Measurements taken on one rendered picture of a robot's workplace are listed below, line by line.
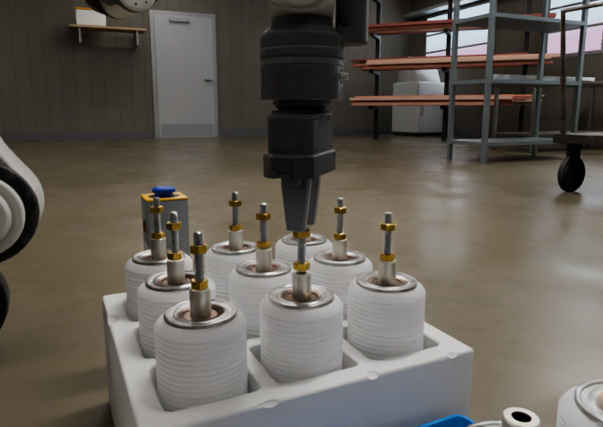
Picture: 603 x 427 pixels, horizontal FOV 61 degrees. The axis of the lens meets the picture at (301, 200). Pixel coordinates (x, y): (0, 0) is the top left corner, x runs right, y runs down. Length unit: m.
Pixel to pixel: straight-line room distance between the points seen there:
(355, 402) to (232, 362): 0.14
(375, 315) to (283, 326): 0.12
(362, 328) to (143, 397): 0.26
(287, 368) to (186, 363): 0.12
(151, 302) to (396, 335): 0.29
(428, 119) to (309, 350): 9.46
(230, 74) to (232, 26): 0.86
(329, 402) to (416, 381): 0.11
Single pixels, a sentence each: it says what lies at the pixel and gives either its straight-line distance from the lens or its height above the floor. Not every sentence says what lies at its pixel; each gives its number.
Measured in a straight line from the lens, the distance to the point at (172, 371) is 0.55.
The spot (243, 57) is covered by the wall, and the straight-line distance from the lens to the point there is 9.92.
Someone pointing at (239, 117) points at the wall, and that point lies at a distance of 9.84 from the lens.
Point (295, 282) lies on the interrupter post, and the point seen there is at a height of 0.27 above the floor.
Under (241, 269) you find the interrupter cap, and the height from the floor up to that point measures 0.25.
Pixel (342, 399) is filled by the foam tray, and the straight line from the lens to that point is 0.58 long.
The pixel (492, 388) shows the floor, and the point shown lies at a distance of 0.98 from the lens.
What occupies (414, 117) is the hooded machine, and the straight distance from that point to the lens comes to 9.85.
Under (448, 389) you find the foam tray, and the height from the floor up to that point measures 0.14.
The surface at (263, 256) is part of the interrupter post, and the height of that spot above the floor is 0.27.
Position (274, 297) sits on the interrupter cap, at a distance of 0.59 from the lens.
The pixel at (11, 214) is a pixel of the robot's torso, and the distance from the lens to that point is 0.78.
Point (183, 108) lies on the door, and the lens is 9.55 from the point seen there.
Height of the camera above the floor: 0.46
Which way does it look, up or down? 10 degrees down
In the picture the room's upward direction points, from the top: straight up
